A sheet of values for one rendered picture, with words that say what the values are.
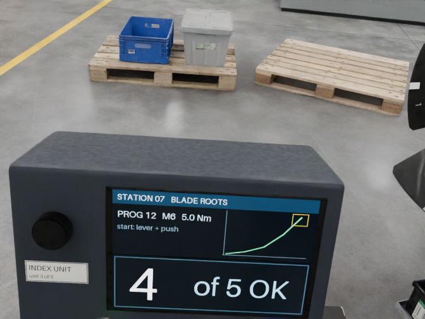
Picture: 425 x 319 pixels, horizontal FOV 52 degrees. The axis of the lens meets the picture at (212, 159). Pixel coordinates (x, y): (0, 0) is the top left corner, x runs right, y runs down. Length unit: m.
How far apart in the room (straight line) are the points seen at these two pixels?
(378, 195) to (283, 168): 2.31
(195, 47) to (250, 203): 3.31
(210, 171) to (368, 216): 2.17
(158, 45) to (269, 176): 3.32
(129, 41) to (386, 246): 2.45
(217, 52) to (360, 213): 1.83
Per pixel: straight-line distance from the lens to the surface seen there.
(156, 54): 3.66
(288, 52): 4.29
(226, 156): 0.38
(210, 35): 3.58
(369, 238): 2.34
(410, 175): 0.99
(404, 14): 6.64
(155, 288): 0.37
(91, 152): 0.38
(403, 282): 2.19
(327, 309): 0.52
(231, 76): 3.58
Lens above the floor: 1.44
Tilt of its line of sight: 33 degrees down
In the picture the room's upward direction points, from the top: 5 degrees clockwise
